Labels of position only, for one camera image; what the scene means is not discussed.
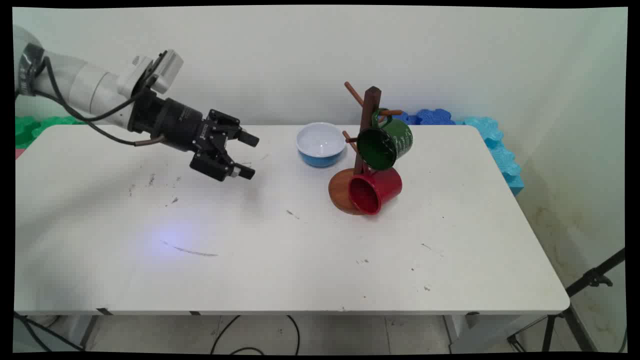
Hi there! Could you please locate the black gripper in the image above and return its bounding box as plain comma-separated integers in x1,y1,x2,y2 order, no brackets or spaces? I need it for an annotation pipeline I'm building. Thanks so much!
128,90,260,182

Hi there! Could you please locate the green enamel mug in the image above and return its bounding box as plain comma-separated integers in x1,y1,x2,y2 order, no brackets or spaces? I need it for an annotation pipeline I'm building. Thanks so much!
356,108,414,171

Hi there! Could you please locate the blue and white bowl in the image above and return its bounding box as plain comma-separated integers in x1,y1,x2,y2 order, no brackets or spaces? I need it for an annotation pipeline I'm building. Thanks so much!
295,122,347,168

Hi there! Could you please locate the wooden mug tree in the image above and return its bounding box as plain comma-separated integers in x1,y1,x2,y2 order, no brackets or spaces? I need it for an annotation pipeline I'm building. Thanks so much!
328,81,404,216

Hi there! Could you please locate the red enamel mug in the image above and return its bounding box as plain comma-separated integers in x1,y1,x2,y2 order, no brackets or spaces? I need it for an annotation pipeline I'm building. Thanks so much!
348,166,403,216

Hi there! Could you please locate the dark blue foam mat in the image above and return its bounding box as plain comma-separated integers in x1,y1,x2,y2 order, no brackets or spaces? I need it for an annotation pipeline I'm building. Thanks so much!
395,108,457,126

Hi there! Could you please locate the green foam mat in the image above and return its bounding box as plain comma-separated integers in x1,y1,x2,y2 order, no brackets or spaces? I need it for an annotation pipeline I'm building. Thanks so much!
15,116,86,150

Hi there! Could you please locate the grey table leg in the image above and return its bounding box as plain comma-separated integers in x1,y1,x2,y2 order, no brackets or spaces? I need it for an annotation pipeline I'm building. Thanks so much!
65,315,99,351

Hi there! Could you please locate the cyan foam mat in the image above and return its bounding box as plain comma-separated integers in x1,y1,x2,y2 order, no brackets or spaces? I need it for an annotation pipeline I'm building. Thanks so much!
455,116,525,197

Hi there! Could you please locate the white table leg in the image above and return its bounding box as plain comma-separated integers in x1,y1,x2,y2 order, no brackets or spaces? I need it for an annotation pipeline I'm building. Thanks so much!
444,312,548,355

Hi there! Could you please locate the black tripod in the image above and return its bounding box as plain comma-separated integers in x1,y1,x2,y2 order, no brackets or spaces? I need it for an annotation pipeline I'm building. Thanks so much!
507,247,627,353

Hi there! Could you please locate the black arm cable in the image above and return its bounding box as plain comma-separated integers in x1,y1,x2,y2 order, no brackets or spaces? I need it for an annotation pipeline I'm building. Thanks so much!
15,56,166,147

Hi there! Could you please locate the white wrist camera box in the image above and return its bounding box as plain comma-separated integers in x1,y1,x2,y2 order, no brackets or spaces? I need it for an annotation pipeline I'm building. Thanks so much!
117,49,184,98

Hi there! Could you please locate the black looped floor cable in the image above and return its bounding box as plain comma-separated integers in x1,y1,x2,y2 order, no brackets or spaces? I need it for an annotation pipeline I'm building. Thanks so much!
210,315,301,356

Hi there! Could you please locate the black straight floor cable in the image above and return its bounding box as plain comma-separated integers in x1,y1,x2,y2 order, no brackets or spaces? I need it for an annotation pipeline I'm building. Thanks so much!
14,312,85,351

